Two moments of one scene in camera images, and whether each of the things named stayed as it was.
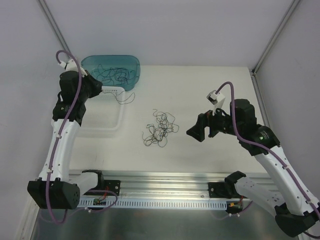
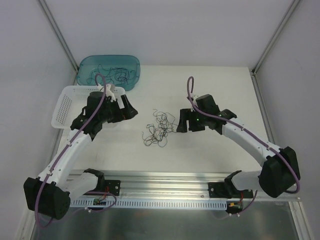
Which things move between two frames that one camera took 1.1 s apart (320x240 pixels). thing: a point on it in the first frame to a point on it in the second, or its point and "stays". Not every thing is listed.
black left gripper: (92, 85) to (121, 109)
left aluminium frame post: (55, 28) stays
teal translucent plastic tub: (114, 70) stays
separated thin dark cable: (114, 75) stays
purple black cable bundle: (165, 121) stays
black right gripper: (206, 125) to (189, 120)
